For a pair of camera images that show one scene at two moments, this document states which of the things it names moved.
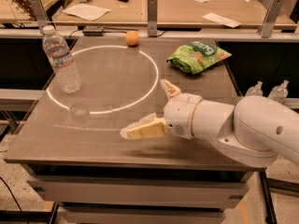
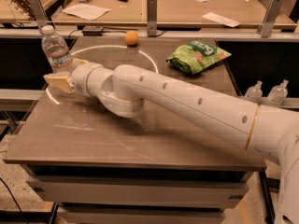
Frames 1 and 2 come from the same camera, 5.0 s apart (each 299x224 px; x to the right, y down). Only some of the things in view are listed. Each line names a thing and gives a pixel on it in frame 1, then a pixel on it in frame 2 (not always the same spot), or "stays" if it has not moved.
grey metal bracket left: [38, 10] stays
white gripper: [179, 115] to [80, 78]
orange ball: [132, 37] stays
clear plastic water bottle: [61, 61] stays
